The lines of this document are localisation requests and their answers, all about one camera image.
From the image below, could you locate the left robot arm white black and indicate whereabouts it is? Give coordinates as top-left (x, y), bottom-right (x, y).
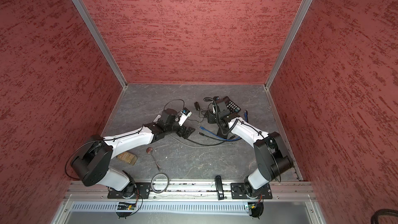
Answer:
top-left (70, 108), bottom-right (195, 199)

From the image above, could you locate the black power adapter with cord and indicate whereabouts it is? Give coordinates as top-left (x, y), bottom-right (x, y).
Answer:
top-left (188, 102), bottom-right (216, 124)

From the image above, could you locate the black rectangular box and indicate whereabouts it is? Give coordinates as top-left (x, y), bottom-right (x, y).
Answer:
top-left (217, 128), bottom-right (229, 139)

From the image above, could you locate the black clip handle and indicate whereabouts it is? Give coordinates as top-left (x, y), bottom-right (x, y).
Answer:
top-left (215, 175), bottom-right (225, 200)

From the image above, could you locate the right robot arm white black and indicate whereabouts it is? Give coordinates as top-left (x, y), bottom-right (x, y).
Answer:
top-left (204, 96), bottom-right (293, 198)

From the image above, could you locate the blue ethernet cable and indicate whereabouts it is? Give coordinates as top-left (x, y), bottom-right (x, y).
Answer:
top-left (198, 109), bottom-right (249, 142)

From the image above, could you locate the black calculator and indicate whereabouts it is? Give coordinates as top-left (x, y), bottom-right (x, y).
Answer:
top-left (223, 96), bottom-right (241, 114)

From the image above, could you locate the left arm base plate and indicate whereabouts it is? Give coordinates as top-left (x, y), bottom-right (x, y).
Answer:
top-left (107, 183), bottom-right (151, 200)

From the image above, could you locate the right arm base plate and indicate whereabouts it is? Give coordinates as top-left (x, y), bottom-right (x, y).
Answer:
top-left (230, 183), bottom-right (273, 200)

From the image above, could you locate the metal spoon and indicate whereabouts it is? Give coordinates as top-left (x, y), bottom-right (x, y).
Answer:
top-left (146, 147), bottom-right (161, 172)

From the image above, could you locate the black hose bottom right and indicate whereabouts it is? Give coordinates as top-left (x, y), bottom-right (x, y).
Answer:
top-left (370, 209), bottom-right (398, 224)

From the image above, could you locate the black cable ring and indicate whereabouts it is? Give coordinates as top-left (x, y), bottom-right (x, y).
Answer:
top-left (150, 173), bottom-right (170, 194)

